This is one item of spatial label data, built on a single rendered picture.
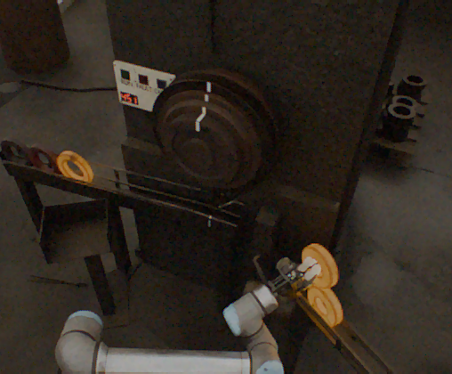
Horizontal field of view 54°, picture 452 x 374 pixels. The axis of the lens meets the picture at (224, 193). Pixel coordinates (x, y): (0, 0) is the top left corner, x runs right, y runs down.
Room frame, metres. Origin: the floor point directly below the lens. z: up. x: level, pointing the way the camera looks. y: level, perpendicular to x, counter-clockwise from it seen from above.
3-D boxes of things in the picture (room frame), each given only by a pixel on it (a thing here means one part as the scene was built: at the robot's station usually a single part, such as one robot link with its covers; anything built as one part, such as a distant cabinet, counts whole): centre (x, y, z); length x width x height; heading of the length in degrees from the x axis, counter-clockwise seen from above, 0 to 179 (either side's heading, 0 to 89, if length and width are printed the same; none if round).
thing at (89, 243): (1.20, 0.61, 0.36); 0.26 x 0.20 x 0.72; 102
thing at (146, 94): (1.50, 0.32, 1.15); 0.26 x 0.02 x 0.18; 67
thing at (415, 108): (3.00, -0.91, 0.22); 1.20 x 0.81 x 0.44; 65
